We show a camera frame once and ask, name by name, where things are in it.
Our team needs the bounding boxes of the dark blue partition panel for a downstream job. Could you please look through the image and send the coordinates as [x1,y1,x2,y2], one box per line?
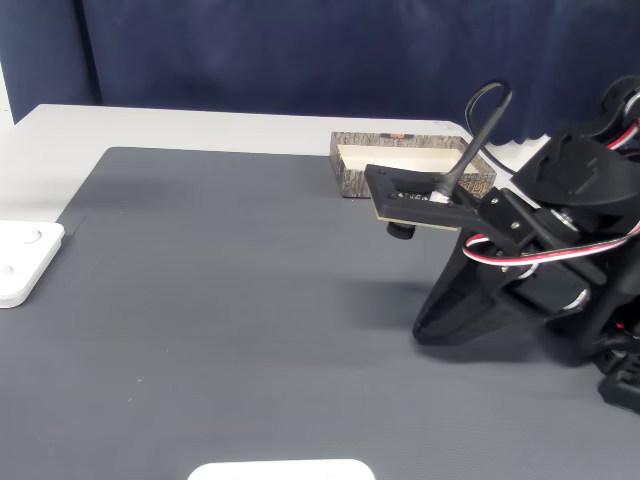
[0,0,84,125]

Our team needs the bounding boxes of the white power strip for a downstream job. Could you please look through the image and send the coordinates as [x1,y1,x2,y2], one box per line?
[0,219,66,309]

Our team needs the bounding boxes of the dark grey table mat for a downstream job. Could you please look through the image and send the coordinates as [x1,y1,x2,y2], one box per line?
[0,146,640,480]

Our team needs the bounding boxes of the white rounded flat device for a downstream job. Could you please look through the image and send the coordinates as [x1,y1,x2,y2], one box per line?
[187,458,376,480]

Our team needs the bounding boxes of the bark-patterned cardboard box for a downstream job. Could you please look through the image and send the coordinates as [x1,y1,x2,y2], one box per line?
[329,131,497,200]

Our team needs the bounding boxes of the dark blue curtain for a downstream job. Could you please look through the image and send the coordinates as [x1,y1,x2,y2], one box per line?
[79,0,640,147]

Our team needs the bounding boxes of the black camera cable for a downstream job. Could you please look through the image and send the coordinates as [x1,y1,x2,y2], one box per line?
[432,81,519,204]

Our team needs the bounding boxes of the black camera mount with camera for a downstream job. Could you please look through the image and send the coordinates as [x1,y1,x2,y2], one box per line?
[363,163,549,250]

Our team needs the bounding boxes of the red white servo cable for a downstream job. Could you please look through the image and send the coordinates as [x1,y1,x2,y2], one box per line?
[462,233,632,269]
[607,112,640,151]

